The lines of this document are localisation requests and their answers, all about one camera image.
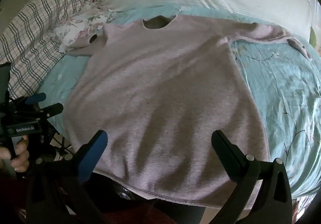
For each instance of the teal floral bedsheet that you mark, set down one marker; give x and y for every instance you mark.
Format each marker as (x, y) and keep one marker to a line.
(280, 93)

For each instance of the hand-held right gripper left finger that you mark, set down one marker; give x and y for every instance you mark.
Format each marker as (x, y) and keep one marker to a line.
(92, 155)

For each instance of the white floral cloth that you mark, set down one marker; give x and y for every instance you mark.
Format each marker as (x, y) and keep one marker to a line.
(82, 24)

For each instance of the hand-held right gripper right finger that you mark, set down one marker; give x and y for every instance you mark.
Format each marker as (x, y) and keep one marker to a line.
(224, 153)

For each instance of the pink fleece sweater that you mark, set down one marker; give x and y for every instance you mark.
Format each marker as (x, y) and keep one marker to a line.
(155, 103)

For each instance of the person's left hand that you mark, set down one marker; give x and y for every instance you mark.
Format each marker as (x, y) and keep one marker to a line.
(19, 157)

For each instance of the dark red clothing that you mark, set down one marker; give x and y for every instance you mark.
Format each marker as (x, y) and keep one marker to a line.
(140, 215)

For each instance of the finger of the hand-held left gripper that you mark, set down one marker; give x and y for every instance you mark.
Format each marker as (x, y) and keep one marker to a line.
(52, 110)
(36, 99)

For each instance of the plaid cloth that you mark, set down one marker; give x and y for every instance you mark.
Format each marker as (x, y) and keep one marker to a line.
(35, 38)

